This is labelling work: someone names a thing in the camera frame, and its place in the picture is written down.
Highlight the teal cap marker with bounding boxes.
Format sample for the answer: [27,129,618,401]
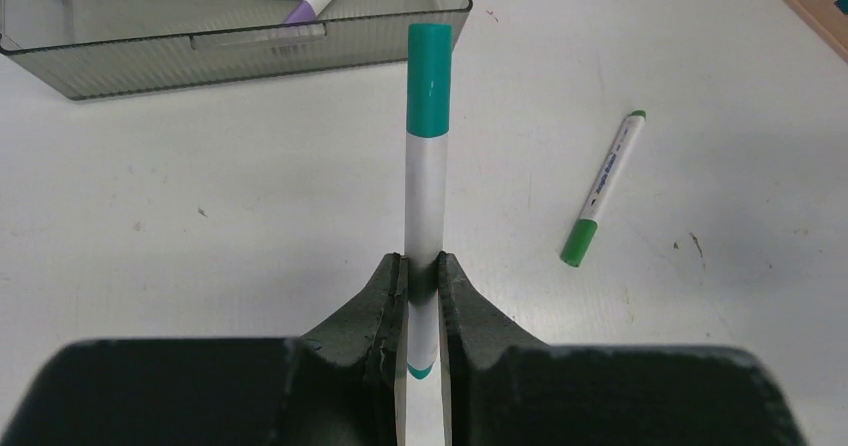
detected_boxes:
[404,23,453,380]

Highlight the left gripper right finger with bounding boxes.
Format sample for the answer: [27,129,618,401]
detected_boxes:
[438,253,806,445]

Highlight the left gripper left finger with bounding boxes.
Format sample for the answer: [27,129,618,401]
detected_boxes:
[1,253,407,445]

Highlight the clear grey drawer organizer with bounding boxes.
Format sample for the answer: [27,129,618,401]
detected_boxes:
[1,0,473,100]

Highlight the dark green cap marker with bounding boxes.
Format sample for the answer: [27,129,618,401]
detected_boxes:
[560,110,647,267]

